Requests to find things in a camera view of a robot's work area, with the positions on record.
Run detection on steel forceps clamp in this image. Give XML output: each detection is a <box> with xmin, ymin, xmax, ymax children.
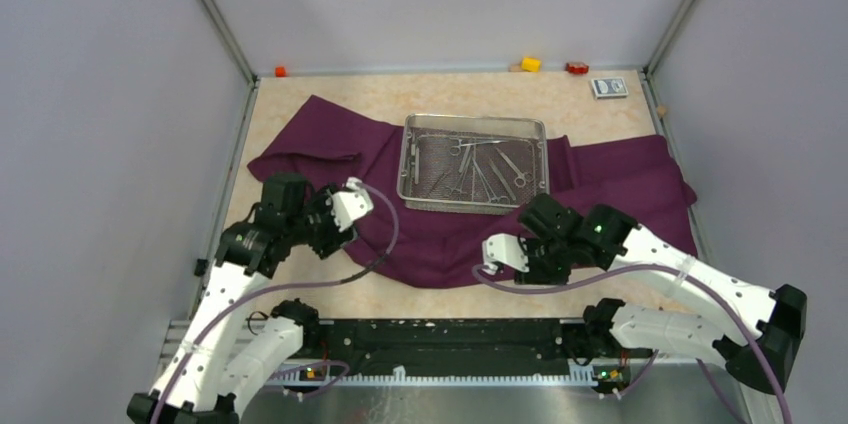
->
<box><xmin>448</xmin><ymin>139</ymin><xmax>506</xmax><ymax>156</ymax></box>

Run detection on blue playing card deck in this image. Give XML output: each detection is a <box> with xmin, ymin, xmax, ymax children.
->
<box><xmin>590</xmin><ymin>77</ymin><xmax>629</xmax><ymax>100</ymax></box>

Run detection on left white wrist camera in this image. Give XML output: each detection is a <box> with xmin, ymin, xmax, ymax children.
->
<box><xmin>330</xmin><ymin>177</ymin><xmax>374</xmax><ymax>231</ymax></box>

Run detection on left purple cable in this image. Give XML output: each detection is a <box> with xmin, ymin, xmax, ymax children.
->
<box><xmin>148</xmin><ymin>181</ymin><xmax>401</xmax><ymax>424</ymax></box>

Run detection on steel hemostat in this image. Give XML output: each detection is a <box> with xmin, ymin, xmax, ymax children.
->
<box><xmin>486</xmin><ymin>159</ymin><xmax>513</xmax><ymax>206</ymax></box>

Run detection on purple cable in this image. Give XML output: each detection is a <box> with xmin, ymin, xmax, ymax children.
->
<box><xmin>471</xmin><ymin>263</ymin><xmax>796</xmax><ymax>424</ymax></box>
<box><xmin>148</xmin><ymin>181</ymin><xmax>401</xmax><ymax>424</ymax></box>

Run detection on purple cloth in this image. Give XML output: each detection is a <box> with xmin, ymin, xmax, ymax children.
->
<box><xmin>247</xmin><ymin>94</ymin><xmax>700</xmax><ymax>291</ymax></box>

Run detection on red small block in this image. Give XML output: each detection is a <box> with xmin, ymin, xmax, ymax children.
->
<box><xmin>564</xmin><ymin>61</ymin><xmax>590</xmax><ymax>75</ymax></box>

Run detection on yellow small block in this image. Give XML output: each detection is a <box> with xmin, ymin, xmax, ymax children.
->
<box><xmin>520</xmin><ymin>57</ymin><xmax>542</xmax><ymax>73</ymax></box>

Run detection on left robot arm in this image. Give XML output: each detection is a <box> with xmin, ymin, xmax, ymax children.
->
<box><xmin>127</xmin><ymin>173</ymin><xmax>374</xmax><ymax>423</ymax></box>

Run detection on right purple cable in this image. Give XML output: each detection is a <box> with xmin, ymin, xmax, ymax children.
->
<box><xmin>471</xmin><ymin>263</ymin><xmax>796</xmax><ymax>424</ymax></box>

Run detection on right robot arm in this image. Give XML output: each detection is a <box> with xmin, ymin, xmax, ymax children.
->
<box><xmin>515</xmin><ymin>194</ymin><xmax>807</xmax><ymax>394</ymax></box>

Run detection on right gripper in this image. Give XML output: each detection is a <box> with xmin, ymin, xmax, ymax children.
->
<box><xmin>511</xmin><ymin>236</ymin><xmax>574</xmax><ymax>286</ymax></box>

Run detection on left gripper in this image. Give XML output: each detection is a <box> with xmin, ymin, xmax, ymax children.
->
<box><xmin>287</xmin><ymin>181</ymin><xmax>361</xmax><ymax>259</ymax></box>

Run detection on metal mesh instrument tray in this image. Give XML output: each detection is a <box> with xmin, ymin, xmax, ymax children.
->
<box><xmin>396</xmin><ymin>114</ymin><xmax>550</xmax><ymax>215</ymax></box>

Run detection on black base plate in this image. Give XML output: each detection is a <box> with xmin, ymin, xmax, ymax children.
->
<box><xmin>295</xmin><ymin>318</ymin><xmax>610</xmax><ymax>377</ymax></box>

